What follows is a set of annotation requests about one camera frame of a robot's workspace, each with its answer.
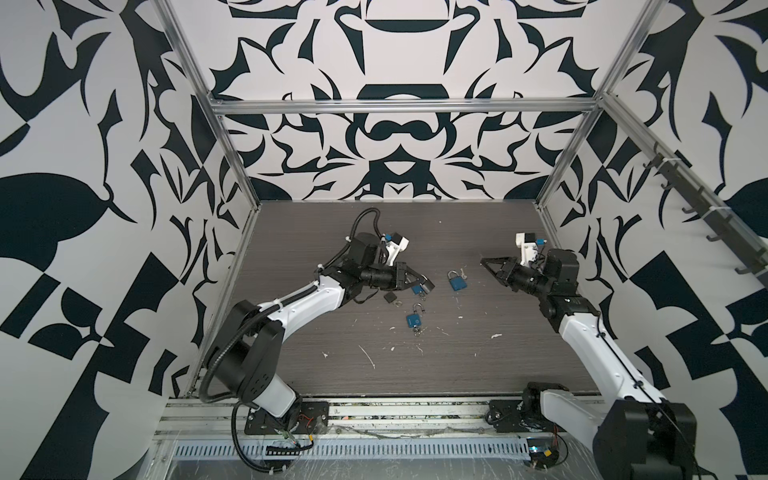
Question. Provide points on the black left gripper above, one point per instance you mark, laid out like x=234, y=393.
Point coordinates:
x=400, y=270

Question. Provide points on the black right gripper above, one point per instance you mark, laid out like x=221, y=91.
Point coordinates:
x=501, y=276

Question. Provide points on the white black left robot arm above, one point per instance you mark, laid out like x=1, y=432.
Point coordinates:
x=242, y=360

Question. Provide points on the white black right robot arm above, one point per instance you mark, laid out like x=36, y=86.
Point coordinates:
x=643, y=435

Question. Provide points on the black padlock left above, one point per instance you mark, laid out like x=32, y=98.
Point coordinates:
x=391, y=298

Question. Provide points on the small circuit board right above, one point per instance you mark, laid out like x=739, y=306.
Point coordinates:
x=546, y=454

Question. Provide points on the grey hook rack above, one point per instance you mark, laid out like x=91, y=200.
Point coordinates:
x=725, y=224

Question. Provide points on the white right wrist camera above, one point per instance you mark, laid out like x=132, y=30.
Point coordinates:
x=531, y=248

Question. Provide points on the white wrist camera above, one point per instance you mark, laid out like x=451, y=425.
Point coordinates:
x=531, y=248
x=394, y=245

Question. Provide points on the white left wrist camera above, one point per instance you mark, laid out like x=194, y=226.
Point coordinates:
x=394, y=245

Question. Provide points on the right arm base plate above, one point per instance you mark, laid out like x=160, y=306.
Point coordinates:
x=518, y=416

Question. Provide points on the aluminium frame crossbar back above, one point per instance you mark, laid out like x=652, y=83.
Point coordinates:
x=233, y=107

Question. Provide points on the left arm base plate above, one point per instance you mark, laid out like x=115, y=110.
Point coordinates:
x=288, y=417

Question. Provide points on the white slotted cable duct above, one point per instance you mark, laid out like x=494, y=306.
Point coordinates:
x=516, y=449

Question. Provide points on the aluminium frame post left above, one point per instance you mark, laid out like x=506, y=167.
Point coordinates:
x=173, y=31

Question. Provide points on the aluminium frame post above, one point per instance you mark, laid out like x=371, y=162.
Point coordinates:
x=629, y=48
x=173, y=31

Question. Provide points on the aluminium front rail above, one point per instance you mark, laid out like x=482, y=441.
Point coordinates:
x=361, y=417

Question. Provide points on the aluminium frame post right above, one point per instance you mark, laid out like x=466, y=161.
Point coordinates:
x=629, y=48

